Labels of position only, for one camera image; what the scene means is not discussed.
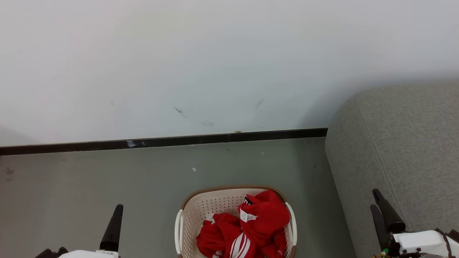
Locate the black wall baseboard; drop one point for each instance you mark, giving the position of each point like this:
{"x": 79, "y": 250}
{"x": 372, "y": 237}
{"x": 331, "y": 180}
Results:
{"x": 107, "y": 144}

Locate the grey fabric sofa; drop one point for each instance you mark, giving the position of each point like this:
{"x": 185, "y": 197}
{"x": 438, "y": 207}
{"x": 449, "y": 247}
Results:
{"x": 405, "y": 143}

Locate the red striped garment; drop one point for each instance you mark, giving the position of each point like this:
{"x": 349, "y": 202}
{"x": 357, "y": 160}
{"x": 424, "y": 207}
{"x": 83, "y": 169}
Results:
{"x": 269, "y": 218}

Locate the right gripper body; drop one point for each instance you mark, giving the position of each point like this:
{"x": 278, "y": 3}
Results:
{"x": 419, "y": 242}

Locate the beige perforated laundry basket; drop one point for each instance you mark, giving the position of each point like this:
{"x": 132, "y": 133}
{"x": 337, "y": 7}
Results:
{"x": 200, "y": 211}

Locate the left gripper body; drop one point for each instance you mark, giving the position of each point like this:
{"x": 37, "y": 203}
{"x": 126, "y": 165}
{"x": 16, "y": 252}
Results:
{"x": 86, "y": 254}

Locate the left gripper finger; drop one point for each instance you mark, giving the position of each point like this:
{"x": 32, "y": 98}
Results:
{"x": 112, "y": 233}

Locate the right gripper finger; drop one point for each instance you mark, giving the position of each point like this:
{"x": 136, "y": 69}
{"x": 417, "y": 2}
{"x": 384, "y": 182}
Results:
{"x": 391, "y": 218}
{"x": 381, "y": 229}

